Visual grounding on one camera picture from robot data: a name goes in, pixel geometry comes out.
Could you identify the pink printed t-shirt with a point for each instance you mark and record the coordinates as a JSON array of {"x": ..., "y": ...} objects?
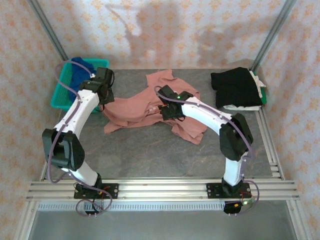
[{"x": 135, "y": 110}]

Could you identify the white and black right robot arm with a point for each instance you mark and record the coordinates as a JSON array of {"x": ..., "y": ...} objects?
[{"x": 207, "y": 115}]

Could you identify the blue t-shirt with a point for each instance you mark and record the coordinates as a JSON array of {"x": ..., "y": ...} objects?
[{"x": 78, "y": 72}]

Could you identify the green plastic basket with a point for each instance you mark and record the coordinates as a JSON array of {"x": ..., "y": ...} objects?
[{"x": 61, "y": 97}]

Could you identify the black folded t-shirt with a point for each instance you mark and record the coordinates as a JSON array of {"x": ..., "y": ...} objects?
[{"x": 235, "y": 87}]

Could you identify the white folded t-shirt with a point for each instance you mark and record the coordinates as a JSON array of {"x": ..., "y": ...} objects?
[{"x": 260, "y": 83}]

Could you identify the green folded t-shirt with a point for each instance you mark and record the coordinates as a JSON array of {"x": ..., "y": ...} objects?
[{"x": 265, "y": 98}]

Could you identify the black connector board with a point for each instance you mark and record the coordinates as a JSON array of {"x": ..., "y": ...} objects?
[{"x": 231, "y": 208}]

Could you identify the long aluminium mounting rail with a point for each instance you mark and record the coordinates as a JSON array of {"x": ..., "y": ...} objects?
[{"x": 162, "y": 190}]

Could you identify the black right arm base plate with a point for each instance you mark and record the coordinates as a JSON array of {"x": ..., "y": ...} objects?
[{"x": 212, "y": 191}]

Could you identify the aluminium frame post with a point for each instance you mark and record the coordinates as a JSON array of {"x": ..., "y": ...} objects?
[
  {"x": 47, "y": 27},
  {"x": 273, "y": 27}
]

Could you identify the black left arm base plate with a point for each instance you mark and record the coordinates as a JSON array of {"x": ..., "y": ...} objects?
[{"x": 113, "y": 191}]

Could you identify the aluminium frame leg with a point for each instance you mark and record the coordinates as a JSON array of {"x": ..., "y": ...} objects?
[
  {"x": 298, "y": 220},
  {"x": 27, "y": 220}
]

